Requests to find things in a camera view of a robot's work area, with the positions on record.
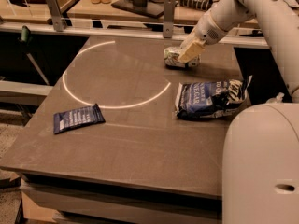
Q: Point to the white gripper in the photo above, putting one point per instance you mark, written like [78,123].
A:
[207,30]

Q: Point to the crushed 7up can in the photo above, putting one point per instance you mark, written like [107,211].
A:
[173,58]

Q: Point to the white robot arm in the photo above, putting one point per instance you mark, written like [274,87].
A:
[260,165]

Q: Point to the blue rxbar blueberry wrapper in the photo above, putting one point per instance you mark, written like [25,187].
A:
[77,118]

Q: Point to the black power strip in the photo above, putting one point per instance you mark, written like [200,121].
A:
[203,5]

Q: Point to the blue salt vinegar chip bag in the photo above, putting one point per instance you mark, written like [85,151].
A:
[210,99]

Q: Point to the black monitor stand base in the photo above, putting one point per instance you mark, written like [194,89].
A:
[140,7]

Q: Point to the grey metal bracket right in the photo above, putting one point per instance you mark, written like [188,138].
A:
[169,10]

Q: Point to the grey metal bracket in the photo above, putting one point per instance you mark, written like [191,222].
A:
[58,21]
[169,10]

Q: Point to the metal rail bar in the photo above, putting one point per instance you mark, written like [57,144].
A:
[239,41]

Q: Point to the grey metal bracket left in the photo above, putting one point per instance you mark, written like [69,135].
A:
[58,21]

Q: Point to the green handled tool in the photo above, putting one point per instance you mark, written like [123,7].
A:
[24,41]

